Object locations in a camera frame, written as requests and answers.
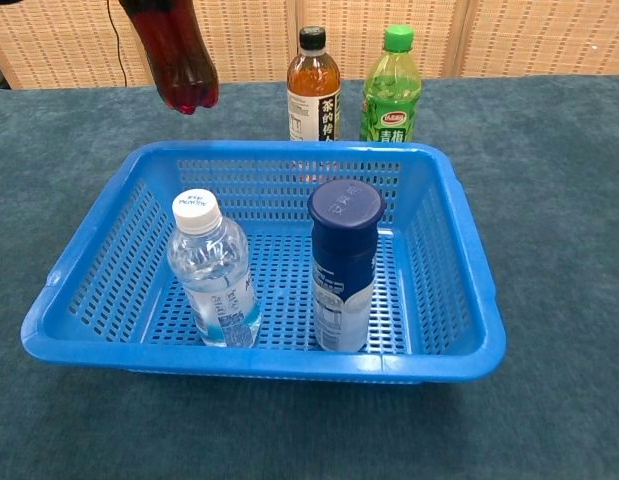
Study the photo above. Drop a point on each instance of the white bottle blue cap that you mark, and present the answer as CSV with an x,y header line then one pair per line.
x,y
344,250

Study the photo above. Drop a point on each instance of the clear water bottle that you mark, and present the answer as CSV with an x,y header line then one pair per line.
x,y
209,260

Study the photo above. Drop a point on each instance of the black cap tea bottle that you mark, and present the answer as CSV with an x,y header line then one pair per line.
x,y
314,80

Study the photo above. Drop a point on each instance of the green cap drink bottle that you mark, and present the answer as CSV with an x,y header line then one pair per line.
x,y
391,90

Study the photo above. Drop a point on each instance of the red cap cola bottle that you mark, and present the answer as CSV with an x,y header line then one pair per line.
x,y
179,55

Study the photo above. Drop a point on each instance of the blue plastic basket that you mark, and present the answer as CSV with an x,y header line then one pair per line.
x,y
269,360

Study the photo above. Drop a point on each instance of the teal table mat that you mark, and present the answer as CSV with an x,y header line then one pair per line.
x,y
539,200

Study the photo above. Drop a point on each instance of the bamboo folding screen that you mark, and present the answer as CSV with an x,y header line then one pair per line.
x,y
514,40

